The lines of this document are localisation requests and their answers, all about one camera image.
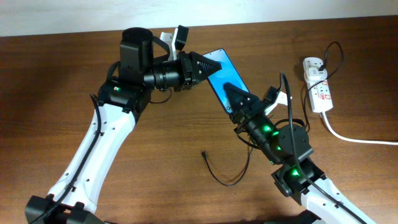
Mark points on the white power strip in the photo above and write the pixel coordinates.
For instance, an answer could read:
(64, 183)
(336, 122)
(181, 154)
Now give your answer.
(319, 92)

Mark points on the white USB charger plug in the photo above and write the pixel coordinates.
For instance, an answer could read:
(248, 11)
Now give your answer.
(313, 74)

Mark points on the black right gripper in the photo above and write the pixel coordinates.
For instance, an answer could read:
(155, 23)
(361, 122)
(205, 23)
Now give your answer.
(250, 111)

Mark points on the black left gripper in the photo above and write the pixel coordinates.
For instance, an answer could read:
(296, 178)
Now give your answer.
(189, 67)

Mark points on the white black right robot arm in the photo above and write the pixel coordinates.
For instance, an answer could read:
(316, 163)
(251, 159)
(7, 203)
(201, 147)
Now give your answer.
(288, 147)

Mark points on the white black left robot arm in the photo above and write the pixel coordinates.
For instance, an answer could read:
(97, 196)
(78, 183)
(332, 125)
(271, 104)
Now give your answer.
(143, 67)

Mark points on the blue Galaxy S25+ smartphone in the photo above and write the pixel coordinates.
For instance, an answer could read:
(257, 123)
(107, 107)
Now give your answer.
(227, 74)

